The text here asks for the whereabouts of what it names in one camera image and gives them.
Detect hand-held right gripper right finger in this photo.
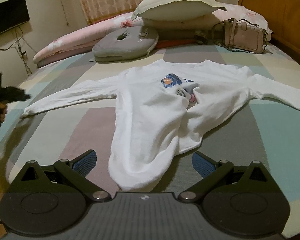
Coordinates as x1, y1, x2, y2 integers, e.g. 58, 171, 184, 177
177, 151, 275, 202

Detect white printed sweatshirt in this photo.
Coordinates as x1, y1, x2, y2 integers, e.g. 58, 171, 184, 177
19, 59, 300, 190

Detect patterned curtain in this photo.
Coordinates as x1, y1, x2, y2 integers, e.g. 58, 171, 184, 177
72, 0, 215, 26

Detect grey round cushion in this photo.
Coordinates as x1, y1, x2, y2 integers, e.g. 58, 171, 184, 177
92, 26, 159, 62

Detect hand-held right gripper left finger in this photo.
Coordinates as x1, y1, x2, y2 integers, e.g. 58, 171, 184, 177
14, 149, 112, 202

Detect pink floral pillow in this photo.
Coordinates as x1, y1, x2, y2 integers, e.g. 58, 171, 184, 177
210, 2, 273, 34

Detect television cables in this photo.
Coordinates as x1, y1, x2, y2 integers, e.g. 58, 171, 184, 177
0, 26, 33, 77

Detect pink floral quilt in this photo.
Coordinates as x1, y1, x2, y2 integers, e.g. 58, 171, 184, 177
33, 12, 143, 68

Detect thin wall cord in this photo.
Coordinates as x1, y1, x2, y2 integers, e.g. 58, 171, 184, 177
57, 0, 69, 27

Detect large cream pillow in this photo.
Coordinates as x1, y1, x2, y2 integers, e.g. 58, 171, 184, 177
131, 0, 228, 20

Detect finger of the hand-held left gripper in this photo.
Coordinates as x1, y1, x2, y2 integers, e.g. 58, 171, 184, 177
7, 86, 31, 102

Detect orange cloth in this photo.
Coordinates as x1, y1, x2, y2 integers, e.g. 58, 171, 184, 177
155, 39, 198, 50

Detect wooden headboard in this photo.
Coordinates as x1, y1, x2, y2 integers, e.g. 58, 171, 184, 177
237, 0, 300, 65

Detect pink handbag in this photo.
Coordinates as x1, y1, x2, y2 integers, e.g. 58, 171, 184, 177
211, 18, 268, 55

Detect beige pillow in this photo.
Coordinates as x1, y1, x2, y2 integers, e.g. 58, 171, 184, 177
142, 12, 215, 30

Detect black wall television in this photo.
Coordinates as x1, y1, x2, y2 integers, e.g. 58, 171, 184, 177
0, 0, 30, 40

